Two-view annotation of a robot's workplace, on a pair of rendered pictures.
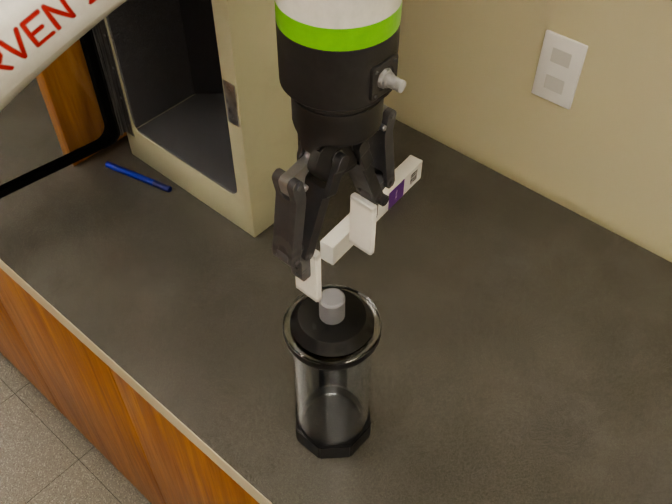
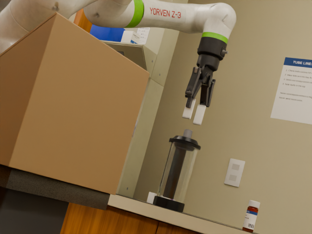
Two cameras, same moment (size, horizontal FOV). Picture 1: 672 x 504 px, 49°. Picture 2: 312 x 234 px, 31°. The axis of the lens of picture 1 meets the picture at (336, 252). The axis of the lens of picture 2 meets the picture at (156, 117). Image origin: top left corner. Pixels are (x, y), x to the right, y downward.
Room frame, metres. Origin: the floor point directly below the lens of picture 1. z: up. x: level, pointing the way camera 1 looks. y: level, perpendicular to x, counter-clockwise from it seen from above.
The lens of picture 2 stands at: (-1.35, 0.41, 0.95)
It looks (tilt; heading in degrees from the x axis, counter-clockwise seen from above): 8 degrees up; 351
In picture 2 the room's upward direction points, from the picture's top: 16 degrees clockwise
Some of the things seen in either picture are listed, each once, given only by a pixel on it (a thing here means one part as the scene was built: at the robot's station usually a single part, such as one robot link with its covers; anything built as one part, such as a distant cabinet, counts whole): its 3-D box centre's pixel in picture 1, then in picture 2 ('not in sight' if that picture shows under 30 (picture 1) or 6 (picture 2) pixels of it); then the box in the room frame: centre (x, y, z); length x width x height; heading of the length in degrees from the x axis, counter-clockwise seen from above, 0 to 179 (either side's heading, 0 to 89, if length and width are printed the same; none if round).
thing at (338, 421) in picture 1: (332, 375); (177, 173); (0.48, 0.00, 1.06); 0.11 x 0.11 x 0.21
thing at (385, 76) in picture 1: (341, 53); (212, 49); (0.49, 0.00, 1.50); 0.12 x 0.09 x 0.06; 49
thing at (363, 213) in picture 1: (362, 224); (199, 114); (0.52, -0.03, 1.28); 0.03 x 0.01 x 0.07; 49
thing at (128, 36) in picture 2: not in sight; (130, 40); (0.85, 0.25, 1.54); 0.05 x 0.05 x 0.06; 43
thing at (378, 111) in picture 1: (337, 128); (205, 70); (0.49, 0.00, 1.43); 0.08 x 0.07 x 0.09; 139
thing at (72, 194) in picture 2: not in sight; (13, 176); (-0.03, 0.48, 0.92); 0.32 x 0.32 x 0.04; 47
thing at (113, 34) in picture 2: not in sight; (107, 34); (0.93, 0.34, 1.56); 0.10 x 0.10 x 0.09; 49
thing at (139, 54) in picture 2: not in sight; (114, 57); (0.88, 0.29, 1.46); 0.32 x 0.11 x 0.10; 49
